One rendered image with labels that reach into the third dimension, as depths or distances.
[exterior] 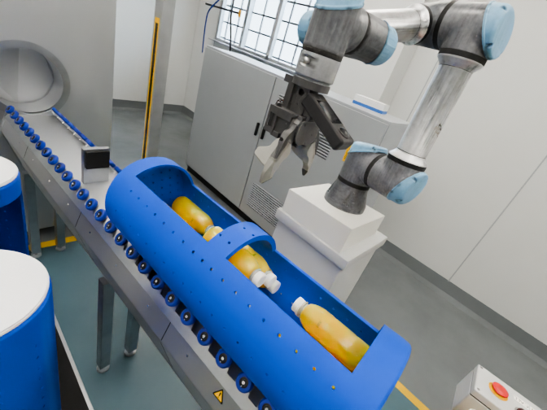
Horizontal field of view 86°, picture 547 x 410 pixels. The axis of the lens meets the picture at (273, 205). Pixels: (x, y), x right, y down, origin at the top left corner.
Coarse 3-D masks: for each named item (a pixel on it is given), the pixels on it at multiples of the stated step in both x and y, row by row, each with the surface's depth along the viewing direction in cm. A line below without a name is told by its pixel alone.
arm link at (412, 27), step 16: (448, 0) 75; (304, 16) 64; (384, 16) 68; (400, 16) 71; (416, 16) 73; (432, 16) 75; (304, 32) 64; (400, 32) 72; (416, 32) 76; (432, 32) 77; (432, 48) 81
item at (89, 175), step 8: (88, 152) 116; (96, 152) 118; (104, 152) 120; (88, 160) 117; (96, 160) 120; (104, 160) 122; (88, 168) 119; (96, 168) 123; (104, 168) 126; (88, 176) 122; (96, 176) 125; (104, 176) 127
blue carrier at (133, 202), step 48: (144, 192) 82; (192, 192) 107; (144, 240) 78; (192, 240) 71; (240, 240) 70; (192, 288) 68; (240, 288) 63; (288, 288) 86; (240, 336) 60; (288, 336) 56; (384, 336) 57; (288, 384) 54; (336, 384) 51; (384, 384) 50
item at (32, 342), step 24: (48, 312) 67; (24, 336) 61; (48, 336) 70; (0, 360) 58; (24, 360) 63; (48, 360) 73; (0, 384) 61; (24, 384) 66; (48, 384) 76; (0, 408) 64; (24, 408) 70; (48, 408) 80
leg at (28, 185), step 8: (24, 176) 165; (24, 184) 167; (32, 184) 170; (24, 192) 171; (32, 192) 172; (24, 200) 175; (32, 200) 175; (32, 208) 177; (32, 216) 179; (32, 224) 181; (32, 232) 184; (32, 240) 187; (40, 240) 191; (32, 248) 189; (40, 248) 193; (32, 256) 193
